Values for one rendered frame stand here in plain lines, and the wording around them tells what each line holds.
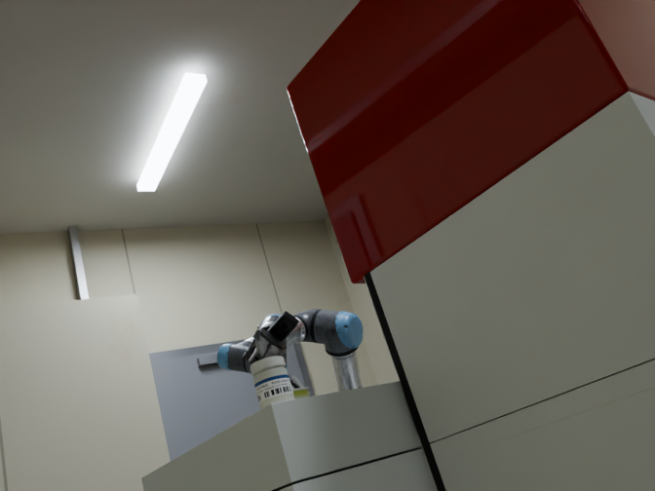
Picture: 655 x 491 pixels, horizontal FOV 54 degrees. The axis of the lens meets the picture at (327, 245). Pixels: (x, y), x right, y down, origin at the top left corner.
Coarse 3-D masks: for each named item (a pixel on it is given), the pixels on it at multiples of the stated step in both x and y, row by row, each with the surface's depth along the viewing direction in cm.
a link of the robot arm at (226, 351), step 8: (304, 312) 220; (312, 312) 219; (304, 320) 217; (296, 328) 213; (304, 328) 215; (288, 336) 207; (296, 336) 212; (304, 336) 215; (224, 344) 191; (232, 344) 191; (240, 344) 191; (248, 344) 192; (288, 344) 208; (224, 352) 188; (232, 352) 187; (240, 352) 186; (224, 360) 188; (232, 360) 186; (240, 360) 185; (232, 368) 188; (240, 368) 186
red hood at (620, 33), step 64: (384, 0) 148; (448, 0) 133; (512, 0) 122; (576, 0) 112; (640, 0) 142; (320, 64) 165; (384, 64) 147; (448, 64) 133; (512, 64) 121; (576, 64) 112; (640, 64) 117; (320, 128) 164; (384, 128) 147; (448, 128) 133; (512, 128) 121; (384, 192) 146; (448, 192) 132; (384, 256) 146
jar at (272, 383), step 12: (264, 360) 127; (276, 360) 128; (252, 372) 128; (264, 372) 126; (276, 372) 126; (264, 384) 126; (276, 384) 125; (288, 384) 127; (264, 396) 125; (276, 396) 124; (288, 396) 125
